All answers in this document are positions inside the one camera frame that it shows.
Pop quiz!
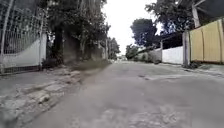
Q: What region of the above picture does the white wall with metal fence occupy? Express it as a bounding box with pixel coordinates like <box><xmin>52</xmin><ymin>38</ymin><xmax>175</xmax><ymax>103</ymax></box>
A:
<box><xmin>0</xmin><ymin>0</ymin><xmax>48</xmax><ymax>75</ymax></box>

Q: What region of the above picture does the row of trees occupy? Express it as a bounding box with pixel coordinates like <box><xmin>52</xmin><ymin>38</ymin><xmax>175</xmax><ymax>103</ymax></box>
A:
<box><xmin>33</xmin><ymin>0</ymin><xmax>121</xmax><ymax>68</ymax></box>

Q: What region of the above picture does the dark round tree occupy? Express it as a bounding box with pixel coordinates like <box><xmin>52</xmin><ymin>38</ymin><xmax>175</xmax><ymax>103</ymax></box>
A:
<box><xmin>129</xmin><ymin>18</ymin><xmax>158</xmax><ymax>48</ymax></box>

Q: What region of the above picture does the building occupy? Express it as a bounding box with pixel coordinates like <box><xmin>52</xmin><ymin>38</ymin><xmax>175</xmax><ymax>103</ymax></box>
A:
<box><xmin>191</xmin><ymin>0</ymin><xmax>224</xmax><ymax>28</ymax></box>

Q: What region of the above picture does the yellow gate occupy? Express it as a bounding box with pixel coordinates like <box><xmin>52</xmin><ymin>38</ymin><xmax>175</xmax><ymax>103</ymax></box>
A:
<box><xmin>182</xmin><ymin>18</ymin><xmax>224</xmax><ymax>66</ymax></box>

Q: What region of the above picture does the grey concrete road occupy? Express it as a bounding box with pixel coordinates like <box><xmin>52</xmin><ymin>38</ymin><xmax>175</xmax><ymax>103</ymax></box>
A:
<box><xmin>19</xmin><ymin>60</ymin><xmax>224</xmax><ymax>128</ymax></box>

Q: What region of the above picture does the large dark tree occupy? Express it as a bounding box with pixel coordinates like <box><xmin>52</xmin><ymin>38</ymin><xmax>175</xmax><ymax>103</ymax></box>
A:
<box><xmin>144</xmin><ymin>0</ymin><xmax>198</xmax><ymax>38</ymax></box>

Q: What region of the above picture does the broken concrete verge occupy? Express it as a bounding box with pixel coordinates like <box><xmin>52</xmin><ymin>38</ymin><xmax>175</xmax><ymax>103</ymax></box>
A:
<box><xmin>0</xmin><ymin>64</ymin><xmax>84</xmax><ymax>128</ymax></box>

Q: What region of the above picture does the bush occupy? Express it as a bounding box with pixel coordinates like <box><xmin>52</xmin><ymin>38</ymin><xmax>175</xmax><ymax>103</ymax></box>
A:
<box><xmin>124</xmin><ymin>44</ymin><xmax>139</xmax><ymax>61</ymax></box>

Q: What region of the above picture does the concrete sidewalk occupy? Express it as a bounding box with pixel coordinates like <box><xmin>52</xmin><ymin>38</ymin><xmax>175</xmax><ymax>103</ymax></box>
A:
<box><xmin>159</xmin><ymin>61</ymin><xmax>224</xmax><ymax>78</ymax></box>

